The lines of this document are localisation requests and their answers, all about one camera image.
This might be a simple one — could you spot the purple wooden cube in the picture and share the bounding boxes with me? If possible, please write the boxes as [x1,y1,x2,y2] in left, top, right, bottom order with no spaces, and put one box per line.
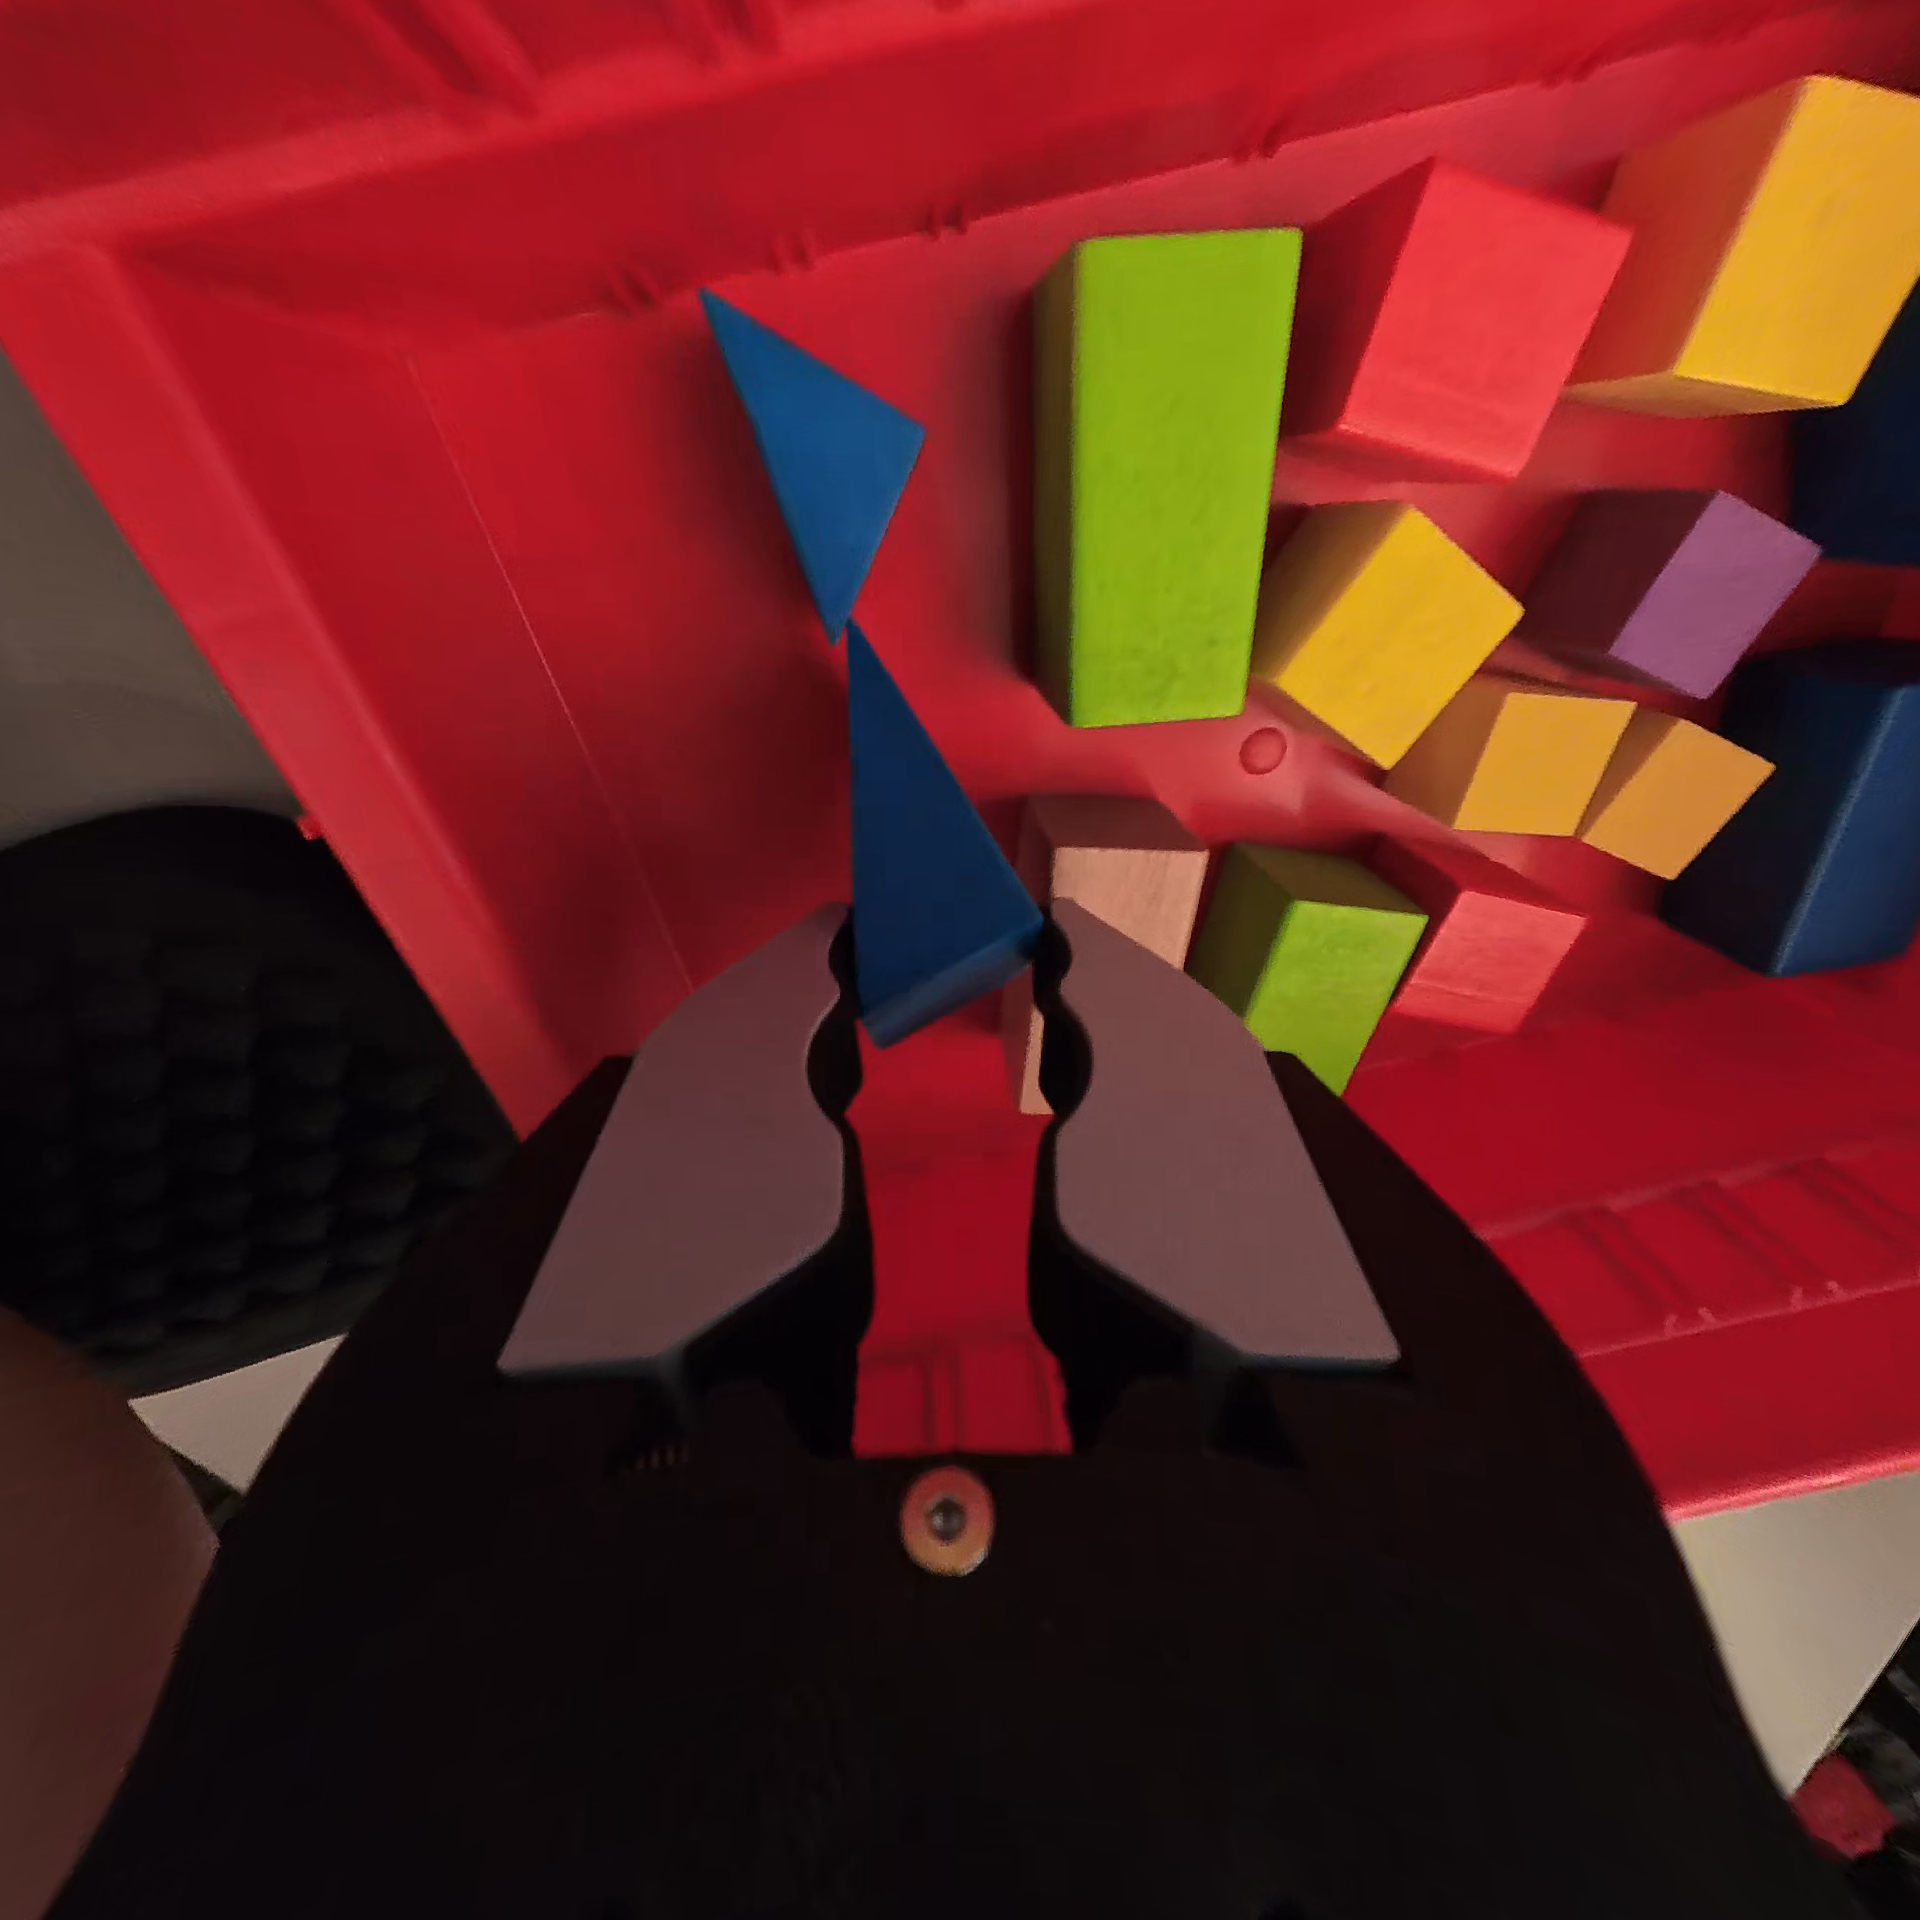
[1521,487,1824,702]

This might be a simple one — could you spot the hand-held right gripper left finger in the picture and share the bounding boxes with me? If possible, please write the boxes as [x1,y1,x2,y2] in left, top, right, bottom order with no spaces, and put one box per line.
[500,904,875,1443]

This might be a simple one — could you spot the red wooden cube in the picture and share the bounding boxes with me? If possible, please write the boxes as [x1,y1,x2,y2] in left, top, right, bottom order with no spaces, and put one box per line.
[1386,840,1589,1038]
[1283,156,1633,487]

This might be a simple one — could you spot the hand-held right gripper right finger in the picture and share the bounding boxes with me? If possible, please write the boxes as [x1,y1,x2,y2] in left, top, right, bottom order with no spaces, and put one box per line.
[1028,897,1402,1449]

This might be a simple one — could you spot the yellow wooden cube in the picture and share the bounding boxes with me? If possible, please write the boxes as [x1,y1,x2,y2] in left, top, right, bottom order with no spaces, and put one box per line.
[1576,709,1776,882]
[1250,500,1528,770]
[1561,75,1920,418]
[1386,676,1636,835]

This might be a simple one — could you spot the natural wooden rectangular block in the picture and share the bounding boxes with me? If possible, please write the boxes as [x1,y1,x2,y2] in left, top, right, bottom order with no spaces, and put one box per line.
[1002,792,1211,1120]

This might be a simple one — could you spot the person's right forearm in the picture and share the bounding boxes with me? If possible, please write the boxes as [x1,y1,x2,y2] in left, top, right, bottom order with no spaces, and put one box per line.
[0,1305,225,1920]

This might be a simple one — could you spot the green rectangular wooden block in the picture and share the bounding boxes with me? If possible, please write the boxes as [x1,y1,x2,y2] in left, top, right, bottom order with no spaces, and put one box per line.
[1030,227,1303,729]
[1188,844,1429,1097]

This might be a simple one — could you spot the red plastic bin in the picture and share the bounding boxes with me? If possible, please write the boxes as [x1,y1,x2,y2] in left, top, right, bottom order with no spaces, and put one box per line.
[0,0,1920,1526]

